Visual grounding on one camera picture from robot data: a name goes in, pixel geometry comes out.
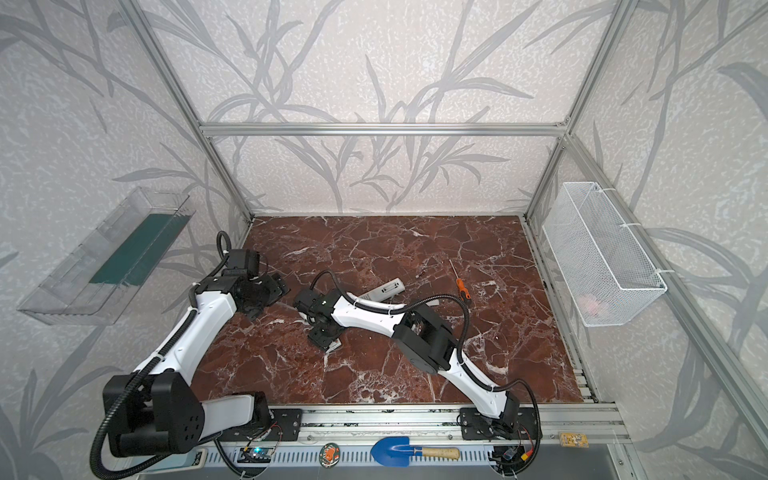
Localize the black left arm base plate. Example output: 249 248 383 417
249 408 303 442

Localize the grey flat device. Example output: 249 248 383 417
157 448 208 472

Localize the orange handled screwdriver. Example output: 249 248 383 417
449 260 472 305

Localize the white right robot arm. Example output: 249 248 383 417
293 270 541 447

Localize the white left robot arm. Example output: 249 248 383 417
89 231 289 479

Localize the clear plastic wall bin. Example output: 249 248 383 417
18 187 196 326

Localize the small round orange gadget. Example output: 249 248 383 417
319 442 341 469

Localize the white wire mesh basket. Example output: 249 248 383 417
543 182 668 327

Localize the green led circuit board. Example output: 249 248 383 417
237 446 274 464

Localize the blue trowel wooden handle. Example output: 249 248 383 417
370 436 461 467

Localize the small tan circuit board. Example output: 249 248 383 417
559 432 589 448

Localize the pink object in basket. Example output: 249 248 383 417
576 293 608 318

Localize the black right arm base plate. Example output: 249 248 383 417
458 407 541 441

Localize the white remote control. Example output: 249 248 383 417
361 278 405 303

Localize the white remote with coloured buttons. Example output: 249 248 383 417
326 339 341 353

